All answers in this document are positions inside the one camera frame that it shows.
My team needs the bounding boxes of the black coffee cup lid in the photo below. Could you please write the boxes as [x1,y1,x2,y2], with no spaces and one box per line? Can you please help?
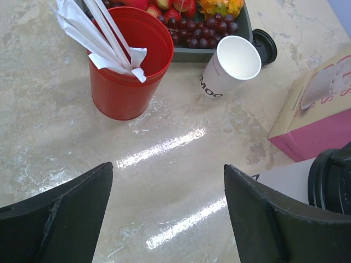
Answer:
[252,28,278,66]

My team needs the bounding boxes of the paper bag pink handles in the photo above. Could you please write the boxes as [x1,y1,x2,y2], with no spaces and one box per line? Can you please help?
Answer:
[268,47,350,162]

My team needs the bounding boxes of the dark red grape bunch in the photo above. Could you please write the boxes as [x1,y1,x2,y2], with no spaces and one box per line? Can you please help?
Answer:
[103,0,239,50]

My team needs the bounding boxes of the dark green fruit tray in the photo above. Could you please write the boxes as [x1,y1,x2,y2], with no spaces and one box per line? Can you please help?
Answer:
[79,0,253,63]

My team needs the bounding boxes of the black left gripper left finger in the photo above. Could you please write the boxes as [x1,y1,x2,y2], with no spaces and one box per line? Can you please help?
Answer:
[1,162,113,262]

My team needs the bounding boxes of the red plastic cup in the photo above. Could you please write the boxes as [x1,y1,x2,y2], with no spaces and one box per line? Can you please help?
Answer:
[88,7,174,121]

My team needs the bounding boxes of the white paper coffee cup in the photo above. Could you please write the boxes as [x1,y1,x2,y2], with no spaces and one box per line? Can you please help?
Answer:
[251,158,315,204]

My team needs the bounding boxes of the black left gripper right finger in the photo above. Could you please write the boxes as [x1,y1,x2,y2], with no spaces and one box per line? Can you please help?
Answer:
[224,164,350,262]

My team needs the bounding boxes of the orange plastic pineapple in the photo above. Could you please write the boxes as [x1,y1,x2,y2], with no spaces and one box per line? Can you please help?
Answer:
[197,0,245,18]

